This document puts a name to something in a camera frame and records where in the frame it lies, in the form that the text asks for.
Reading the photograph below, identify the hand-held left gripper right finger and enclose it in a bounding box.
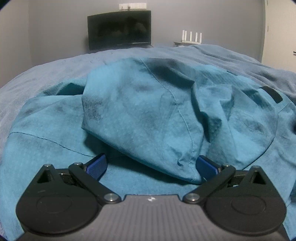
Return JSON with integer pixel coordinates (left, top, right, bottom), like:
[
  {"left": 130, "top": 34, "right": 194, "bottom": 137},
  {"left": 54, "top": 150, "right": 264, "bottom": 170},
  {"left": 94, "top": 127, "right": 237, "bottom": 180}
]
[{"left": 182, "top": 155, "right": 266, "bottom": 205}]

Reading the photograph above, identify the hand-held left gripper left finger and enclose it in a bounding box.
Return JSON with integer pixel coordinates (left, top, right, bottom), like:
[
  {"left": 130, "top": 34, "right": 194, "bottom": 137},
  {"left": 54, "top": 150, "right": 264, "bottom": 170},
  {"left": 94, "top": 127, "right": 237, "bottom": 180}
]
[{"left": 37, "top": 153, "right": 122, "bottom": 205}]

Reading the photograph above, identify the teal hooded jacket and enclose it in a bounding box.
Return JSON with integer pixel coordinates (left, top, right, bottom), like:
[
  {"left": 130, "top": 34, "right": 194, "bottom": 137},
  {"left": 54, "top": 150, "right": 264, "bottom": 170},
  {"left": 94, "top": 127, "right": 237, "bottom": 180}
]
[{"left": 0, "top": 57, "right": 296, "bottom": 241}]

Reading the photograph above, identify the blue fleece blanket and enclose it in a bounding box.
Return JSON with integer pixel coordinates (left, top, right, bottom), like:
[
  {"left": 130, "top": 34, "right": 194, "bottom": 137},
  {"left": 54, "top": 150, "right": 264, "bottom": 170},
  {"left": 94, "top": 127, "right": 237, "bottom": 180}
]
[{"left": 0, "top": 44, "right": 296, "bottom": 139}]

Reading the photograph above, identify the white router with antennas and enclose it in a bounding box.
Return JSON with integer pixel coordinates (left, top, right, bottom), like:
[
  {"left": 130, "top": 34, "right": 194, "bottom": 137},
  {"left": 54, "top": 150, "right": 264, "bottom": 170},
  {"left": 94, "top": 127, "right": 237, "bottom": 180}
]
[{"left": 181, "top": 30, "right": 202, "bottom": 44}]

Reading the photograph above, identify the black flat screen monitor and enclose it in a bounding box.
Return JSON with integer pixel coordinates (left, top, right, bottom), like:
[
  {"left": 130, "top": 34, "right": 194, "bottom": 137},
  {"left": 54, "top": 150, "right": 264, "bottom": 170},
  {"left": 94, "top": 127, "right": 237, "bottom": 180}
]
[{"left": 87, "top": 10, "right": 152, "bottom": 51}]

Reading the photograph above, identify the white wardrobe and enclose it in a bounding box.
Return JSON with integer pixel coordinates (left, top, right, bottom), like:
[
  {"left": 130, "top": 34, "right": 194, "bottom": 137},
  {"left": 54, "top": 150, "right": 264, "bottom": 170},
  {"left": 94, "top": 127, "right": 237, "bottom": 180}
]
[{"left": 261, "top": 0, "right": 296, "bottom": 71}]

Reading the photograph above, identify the white wall socket strip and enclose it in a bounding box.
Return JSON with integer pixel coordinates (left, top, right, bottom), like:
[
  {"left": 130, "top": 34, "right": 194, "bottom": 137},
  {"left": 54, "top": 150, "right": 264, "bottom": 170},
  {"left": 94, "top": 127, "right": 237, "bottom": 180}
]
[{"left": 119, "top": 3, "right": 147, "bottom": 10}]

